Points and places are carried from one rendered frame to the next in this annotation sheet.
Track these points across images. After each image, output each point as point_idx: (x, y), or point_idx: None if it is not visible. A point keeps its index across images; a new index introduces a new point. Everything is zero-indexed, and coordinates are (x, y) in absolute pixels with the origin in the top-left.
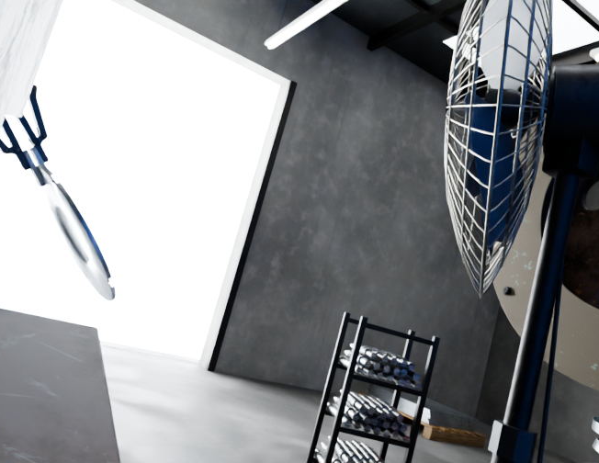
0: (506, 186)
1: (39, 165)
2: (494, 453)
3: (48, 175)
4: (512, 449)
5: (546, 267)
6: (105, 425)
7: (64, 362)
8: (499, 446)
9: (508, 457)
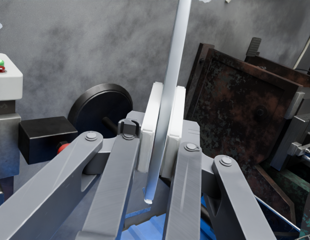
0: None
1: (151, 169)
2: (210, 225)
3: (145, 195)
4: (212, 232)
5: None
6: None
7: None
8: (212, 229)
9: (210, 229)
